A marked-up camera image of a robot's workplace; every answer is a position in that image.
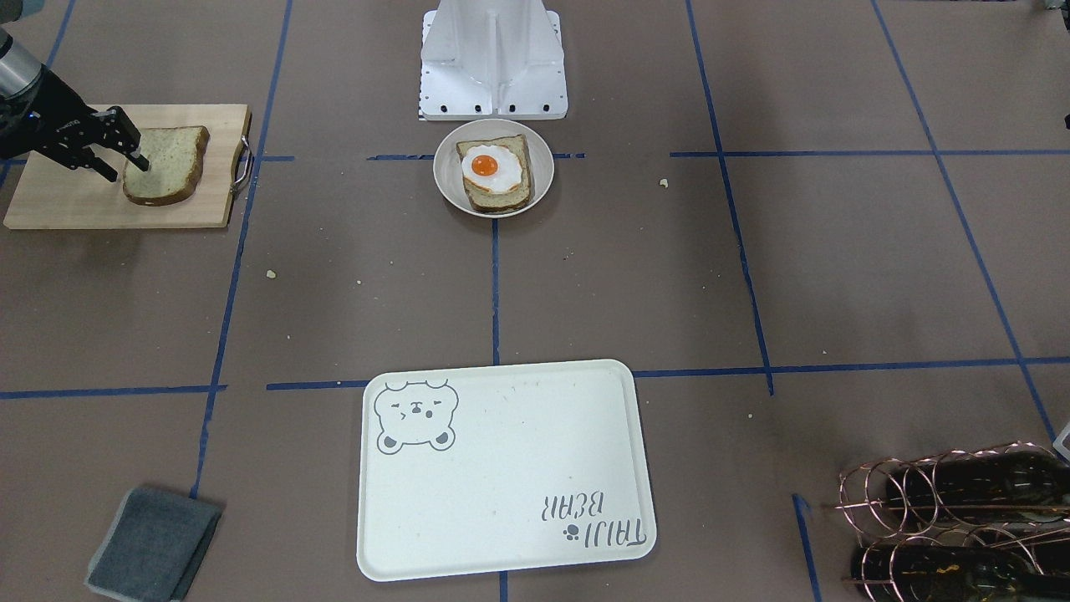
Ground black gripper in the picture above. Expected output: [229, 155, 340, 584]
[29, 84, 150, 182]

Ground bread slice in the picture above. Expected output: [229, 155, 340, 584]
[455, 135, 532, 213]
[122, 125, 210, 209]

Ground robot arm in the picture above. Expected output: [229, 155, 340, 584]
[1, 32, 150, 182]

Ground cream bear serving tray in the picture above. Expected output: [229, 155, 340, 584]
[355, 359, 658, 582]

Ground wooden cutting board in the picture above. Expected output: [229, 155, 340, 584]
[3, 104, 257, 230]

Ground white round plate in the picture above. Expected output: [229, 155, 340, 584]
[432, 119, 555, 220]

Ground folded grey cloth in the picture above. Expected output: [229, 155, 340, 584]
[85, 487, 221, 601]

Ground dark green wine bottle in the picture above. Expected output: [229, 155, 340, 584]
[885, 452, 1069, 526]

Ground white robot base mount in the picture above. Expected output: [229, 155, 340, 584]
[418, 1, 569, 121]

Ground copper wire bottle rack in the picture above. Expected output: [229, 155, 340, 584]
[834, 441, 1069, 601]

